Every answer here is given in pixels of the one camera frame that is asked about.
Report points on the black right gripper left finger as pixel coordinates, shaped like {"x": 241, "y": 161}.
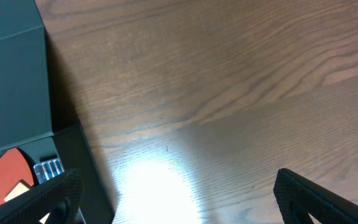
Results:
{"x": 59, "y": 198}

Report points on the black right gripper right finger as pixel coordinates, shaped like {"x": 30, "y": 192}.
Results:
{"x": 300, "y": 199}

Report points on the orange scraper wooden handle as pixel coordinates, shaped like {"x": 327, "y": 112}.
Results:
{"x": 16, "y": 174}

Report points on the blue drill bit case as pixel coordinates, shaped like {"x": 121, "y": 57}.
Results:
{"x": 47, "y": 170}

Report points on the black open box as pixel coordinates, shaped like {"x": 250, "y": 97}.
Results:
{"x": 36, "y": 114}

